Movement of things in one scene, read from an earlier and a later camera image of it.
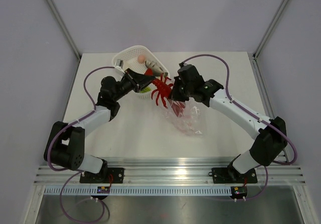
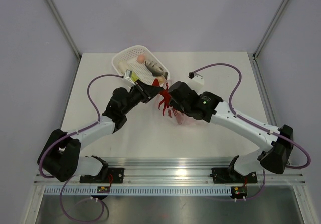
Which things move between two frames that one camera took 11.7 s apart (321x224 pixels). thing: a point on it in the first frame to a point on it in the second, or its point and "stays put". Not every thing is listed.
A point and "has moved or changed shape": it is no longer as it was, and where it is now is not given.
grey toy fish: [157, 71] stays put
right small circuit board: [238, 192] stays put
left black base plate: [107, 176] stays put
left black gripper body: [125, 87] to [135, 97]
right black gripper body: [189, 90] to [173, 103]
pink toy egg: [141, 59] stays put
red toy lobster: [164, 89] has moved or changed shape
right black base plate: [229, 175] stays put
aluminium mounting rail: [176, 172] stays put
